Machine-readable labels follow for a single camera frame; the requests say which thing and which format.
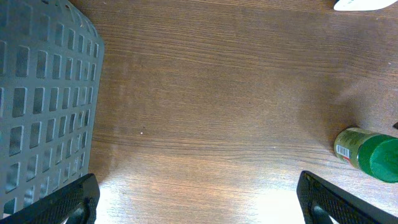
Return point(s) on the green lid jar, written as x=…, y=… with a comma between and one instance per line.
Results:
x=373, y=153

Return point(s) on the grey plastic basket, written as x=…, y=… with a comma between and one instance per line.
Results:
x=51, y=59

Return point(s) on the white barcode scanner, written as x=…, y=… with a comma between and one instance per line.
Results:
x=362, y=5

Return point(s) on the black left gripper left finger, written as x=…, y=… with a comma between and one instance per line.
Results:
x=73, y=203

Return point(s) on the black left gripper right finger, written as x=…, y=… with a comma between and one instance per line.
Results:
x=324, y=202

